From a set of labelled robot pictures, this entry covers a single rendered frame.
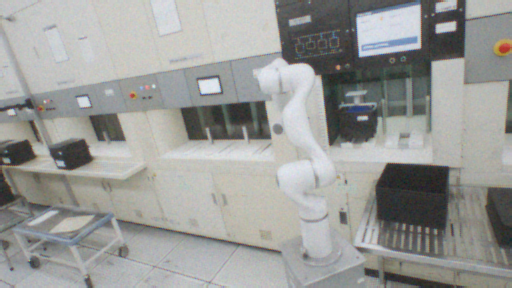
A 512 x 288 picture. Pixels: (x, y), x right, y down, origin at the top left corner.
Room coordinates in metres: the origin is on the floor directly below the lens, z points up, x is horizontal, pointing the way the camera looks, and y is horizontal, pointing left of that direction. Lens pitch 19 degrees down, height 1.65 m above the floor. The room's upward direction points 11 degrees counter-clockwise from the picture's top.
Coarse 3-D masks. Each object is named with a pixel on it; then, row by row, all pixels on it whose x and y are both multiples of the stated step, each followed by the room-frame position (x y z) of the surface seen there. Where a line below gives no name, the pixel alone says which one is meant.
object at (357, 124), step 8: (352, 104) 1.91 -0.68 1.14; (360, 104) 1.87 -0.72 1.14; (368, 104) 1.85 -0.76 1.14; (376, 104) 1.83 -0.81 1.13; (336, 112) 1.87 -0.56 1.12; (344, 112) 1.84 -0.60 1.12; (352, 112) 1.81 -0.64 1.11; (360, 112) 1.79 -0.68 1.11; (368, 112) 1.76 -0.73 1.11; (376, 112) 1.89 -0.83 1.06; (344, 120) 1.84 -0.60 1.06; (352, 120) 1.82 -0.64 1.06; (360, 120) 1.79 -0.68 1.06; (368, 120) 1.77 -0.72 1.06; (376, 120) 1.88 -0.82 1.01; (344, 128) 1.84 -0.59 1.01; (352, 128) 1.82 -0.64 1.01; (360, 128) 1.79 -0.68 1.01; (368, 128) 1.77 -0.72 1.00; (376, 128) 1.84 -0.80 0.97; (344, 136) 1.85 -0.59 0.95; (352, 136) 1.82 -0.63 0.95; (360, 136) 1.79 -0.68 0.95; (368, 136) 1.77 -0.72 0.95
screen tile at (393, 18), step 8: (416, 8) 1.45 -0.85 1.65; (392, 16) 1.50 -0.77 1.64; (400, 16) 1.48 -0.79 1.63; (408, 16) 1.47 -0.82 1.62; (416, 16) 1.45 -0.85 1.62; (416, 24) 1.45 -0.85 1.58; (392, 32) 1.50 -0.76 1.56; (400, 32) 1.49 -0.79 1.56; (408, 32) 1.47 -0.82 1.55; (416, 32) 1.45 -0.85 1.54
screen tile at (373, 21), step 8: (376, 16) 1.54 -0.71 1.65; (384, 16) 1.52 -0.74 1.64; (360, 24) 1.58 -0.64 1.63; (368, 24) 1.56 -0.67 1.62; (376, 24) 1.54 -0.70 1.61; (384, 24) 1.52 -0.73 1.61; (360, 32) 1.58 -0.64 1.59; (368, 32) 1.56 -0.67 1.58; (376, 32) 1.54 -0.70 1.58; (384, 32) 1.52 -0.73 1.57; (360, 40) 1.58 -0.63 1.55; (368, 40) 1.56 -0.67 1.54
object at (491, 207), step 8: (488, 192) 1.10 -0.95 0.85; (496, 192) 1.07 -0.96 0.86; (504, 192) 1.06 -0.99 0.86; (488, 200) 1.09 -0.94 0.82; (496, 200) 1.02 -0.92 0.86; (504, 200) 1.01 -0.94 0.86; (488, 208) 1.08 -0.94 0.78; (496, 208) 0.97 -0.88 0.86; (504, 208) 0.96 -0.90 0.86; (496, 216) 0.96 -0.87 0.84; (504, 216) 0.92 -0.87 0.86; (496, 224) 0.95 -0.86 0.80; (504, 224) 0.88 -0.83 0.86; (496, 232) 0.94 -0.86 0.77; (504, 232) 0.88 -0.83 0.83; (504, 240) 0.88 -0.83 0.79
